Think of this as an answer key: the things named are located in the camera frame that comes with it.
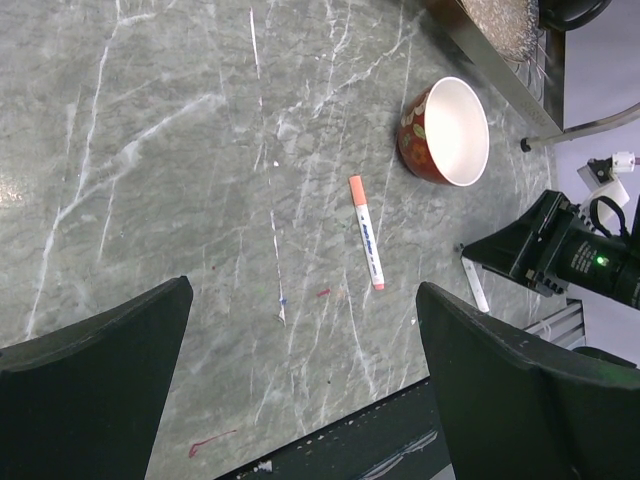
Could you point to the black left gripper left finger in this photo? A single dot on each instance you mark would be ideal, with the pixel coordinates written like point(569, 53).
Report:
point(85, 401)

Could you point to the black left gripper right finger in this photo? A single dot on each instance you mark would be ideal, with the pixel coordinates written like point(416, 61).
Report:
point(514, 406)

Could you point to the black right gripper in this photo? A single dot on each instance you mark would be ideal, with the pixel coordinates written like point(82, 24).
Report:
point(548, 248)

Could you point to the white orange marker pen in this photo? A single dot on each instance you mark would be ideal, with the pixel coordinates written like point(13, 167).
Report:
point(366, 231)

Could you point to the white black marker pen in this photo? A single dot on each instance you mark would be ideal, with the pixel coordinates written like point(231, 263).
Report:
point(475, 285)

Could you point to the red floral bowl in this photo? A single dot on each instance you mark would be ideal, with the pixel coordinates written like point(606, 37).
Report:
point(443, 136)

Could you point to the steel dish rack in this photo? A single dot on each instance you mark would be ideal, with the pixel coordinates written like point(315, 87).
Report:
point(535, 87)

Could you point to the speckled round plate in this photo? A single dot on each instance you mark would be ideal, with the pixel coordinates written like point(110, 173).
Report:
point(510, 26)

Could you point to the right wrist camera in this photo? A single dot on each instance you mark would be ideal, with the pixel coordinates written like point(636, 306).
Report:
point(601, 178)

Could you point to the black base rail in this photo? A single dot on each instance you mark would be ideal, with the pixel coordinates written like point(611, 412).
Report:
point(397, 437)

